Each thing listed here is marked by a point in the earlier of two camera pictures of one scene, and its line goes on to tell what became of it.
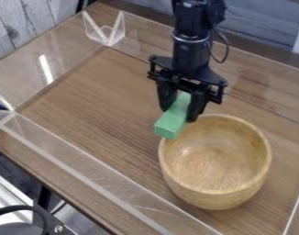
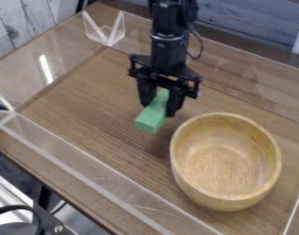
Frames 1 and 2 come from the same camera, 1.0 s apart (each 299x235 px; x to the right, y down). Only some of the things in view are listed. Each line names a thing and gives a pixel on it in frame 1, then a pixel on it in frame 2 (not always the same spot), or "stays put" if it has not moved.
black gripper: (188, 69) to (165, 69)
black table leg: (45, 197) stays put
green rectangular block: (172, 122) to (154, 113)
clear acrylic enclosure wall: (76, 107) stays put
